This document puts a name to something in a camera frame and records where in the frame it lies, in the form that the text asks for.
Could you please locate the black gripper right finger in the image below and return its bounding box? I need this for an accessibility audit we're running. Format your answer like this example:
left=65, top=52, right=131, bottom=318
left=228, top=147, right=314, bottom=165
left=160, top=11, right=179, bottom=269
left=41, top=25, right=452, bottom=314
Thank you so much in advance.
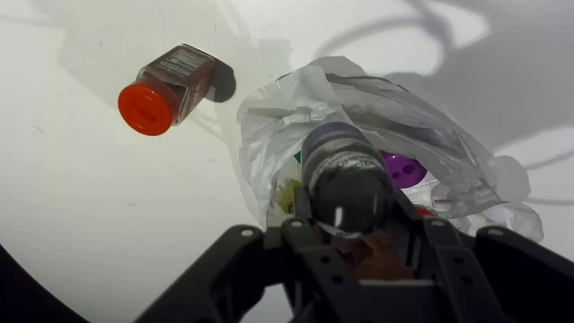
left=382, top=194, right=574, bottom=323

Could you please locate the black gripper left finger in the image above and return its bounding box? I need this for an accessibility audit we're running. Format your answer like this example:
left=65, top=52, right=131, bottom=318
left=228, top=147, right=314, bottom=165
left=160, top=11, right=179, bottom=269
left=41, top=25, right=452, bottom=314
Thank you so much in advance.
left=136, top=219, right=355, bottom=323

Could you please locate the purple toy cup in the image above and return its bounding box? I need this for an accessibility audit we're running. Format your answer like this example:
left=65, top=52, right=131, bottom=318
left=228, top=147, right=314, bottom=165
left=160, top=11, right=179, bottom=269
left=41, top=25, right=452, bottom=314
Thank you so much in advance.
left=382, top=153, right=427, bottom=188

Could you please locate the white lid pill bottle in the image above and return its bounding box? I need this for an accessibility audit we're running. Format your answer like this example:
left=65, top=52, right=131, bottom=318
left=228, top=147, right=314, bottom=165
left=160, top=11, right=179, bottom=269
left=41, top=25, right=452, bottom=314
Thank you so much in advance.
left=301, top=122, right=395, bottom=239

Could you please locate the spice jar orange lid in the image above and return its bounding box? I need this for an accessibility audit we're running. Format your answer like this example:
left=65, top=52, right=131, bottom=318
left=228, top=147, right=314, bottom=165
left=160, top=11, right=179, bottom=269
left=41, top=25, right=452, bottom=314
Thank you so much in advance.
left=117, top=43, right=237, bottom=136

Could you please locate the white plastic bag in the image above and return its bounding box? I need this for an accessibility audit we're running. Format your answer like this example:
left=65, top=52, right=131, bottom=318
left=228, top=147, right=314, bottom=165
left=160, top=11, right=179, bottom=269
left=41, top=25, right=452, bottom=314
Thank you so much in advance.
left=237, top=57, right=543, bottom=242

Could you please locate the small red toy cup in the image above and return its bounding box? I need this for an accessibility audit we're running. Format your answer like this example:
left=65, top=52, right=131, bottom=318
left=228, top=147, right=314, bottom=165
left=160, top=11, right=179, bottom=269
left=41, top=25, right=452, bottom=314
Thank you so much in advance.
left=416, top=205, right=434, bottom=217

